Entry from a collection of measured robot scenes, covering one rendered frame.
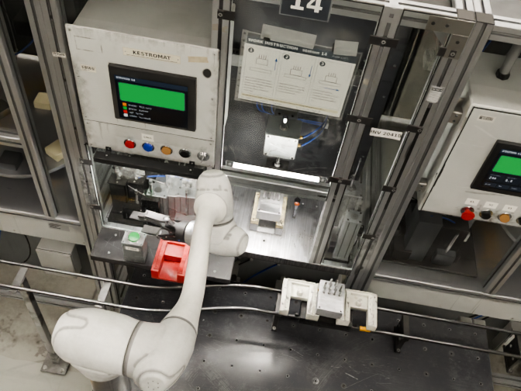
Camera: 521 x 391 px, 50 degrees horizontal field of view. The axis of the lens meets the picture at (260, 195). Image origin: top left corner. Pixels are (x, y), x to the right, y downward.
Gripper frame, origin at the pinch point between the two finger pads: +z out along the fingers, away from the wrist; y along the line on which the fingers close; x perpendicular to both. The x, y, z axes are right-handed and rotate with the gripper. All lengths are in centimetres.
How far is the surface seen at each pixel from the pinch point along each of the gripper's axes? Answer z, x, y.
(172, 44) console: -31, -23, 60
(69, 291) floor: 96, 7, -84
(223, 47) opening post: -43, -27, 56
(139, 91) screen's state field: -18, -16, 49
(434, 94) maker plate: -94, -40, 31
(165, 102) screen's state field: -23, -17, 44
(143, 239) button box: 3.7, 2.2, -8.6
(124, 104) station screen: -10.9, -13.6, 45.7
